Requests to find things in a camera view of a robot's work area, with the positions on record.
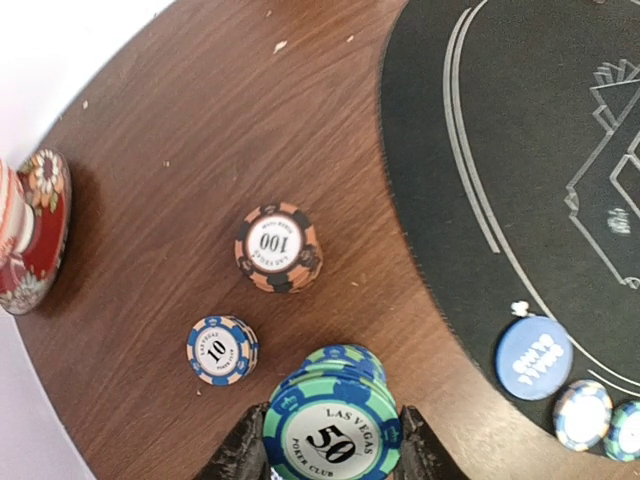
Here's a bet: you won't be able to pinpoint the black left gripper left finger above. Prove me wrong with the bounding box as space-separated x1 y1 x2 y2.
197 402 268 480

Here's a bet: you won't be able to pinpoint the red floral plate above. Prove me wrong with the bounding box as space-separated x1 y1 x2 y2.
1 148 72 316

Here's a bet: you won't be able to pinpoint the green chips seat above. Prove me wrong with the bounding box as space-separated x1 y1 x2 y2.
604 401 640 462

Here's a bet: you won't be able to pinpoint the orange black 100 chip stack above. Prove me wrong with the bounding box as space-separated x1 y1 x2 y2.
234 202 323 293

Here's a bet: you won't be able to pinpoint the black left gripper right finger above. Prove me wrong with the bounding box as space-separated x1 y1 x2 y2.
397 405 468 480

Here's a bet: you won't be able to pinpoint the blue white 10 chip stack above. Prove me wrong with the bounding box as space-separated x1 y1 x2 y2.
186 316 260 386

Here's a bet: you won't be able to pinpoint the round black poker mat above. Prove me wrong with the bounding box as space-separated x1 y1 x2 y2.
380 1 639 405

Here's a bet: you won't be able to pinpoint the blue white chips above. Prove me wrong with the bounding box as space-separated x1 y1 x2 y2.
553 380 613 452

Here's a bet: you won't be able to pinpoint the green blue chip stack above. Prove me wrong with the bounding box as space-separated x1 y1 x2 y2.
263 344 402 479

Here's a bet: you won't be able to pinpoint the blue small blind button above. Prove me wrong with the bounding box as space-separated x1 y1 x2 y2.
495 316 573 401

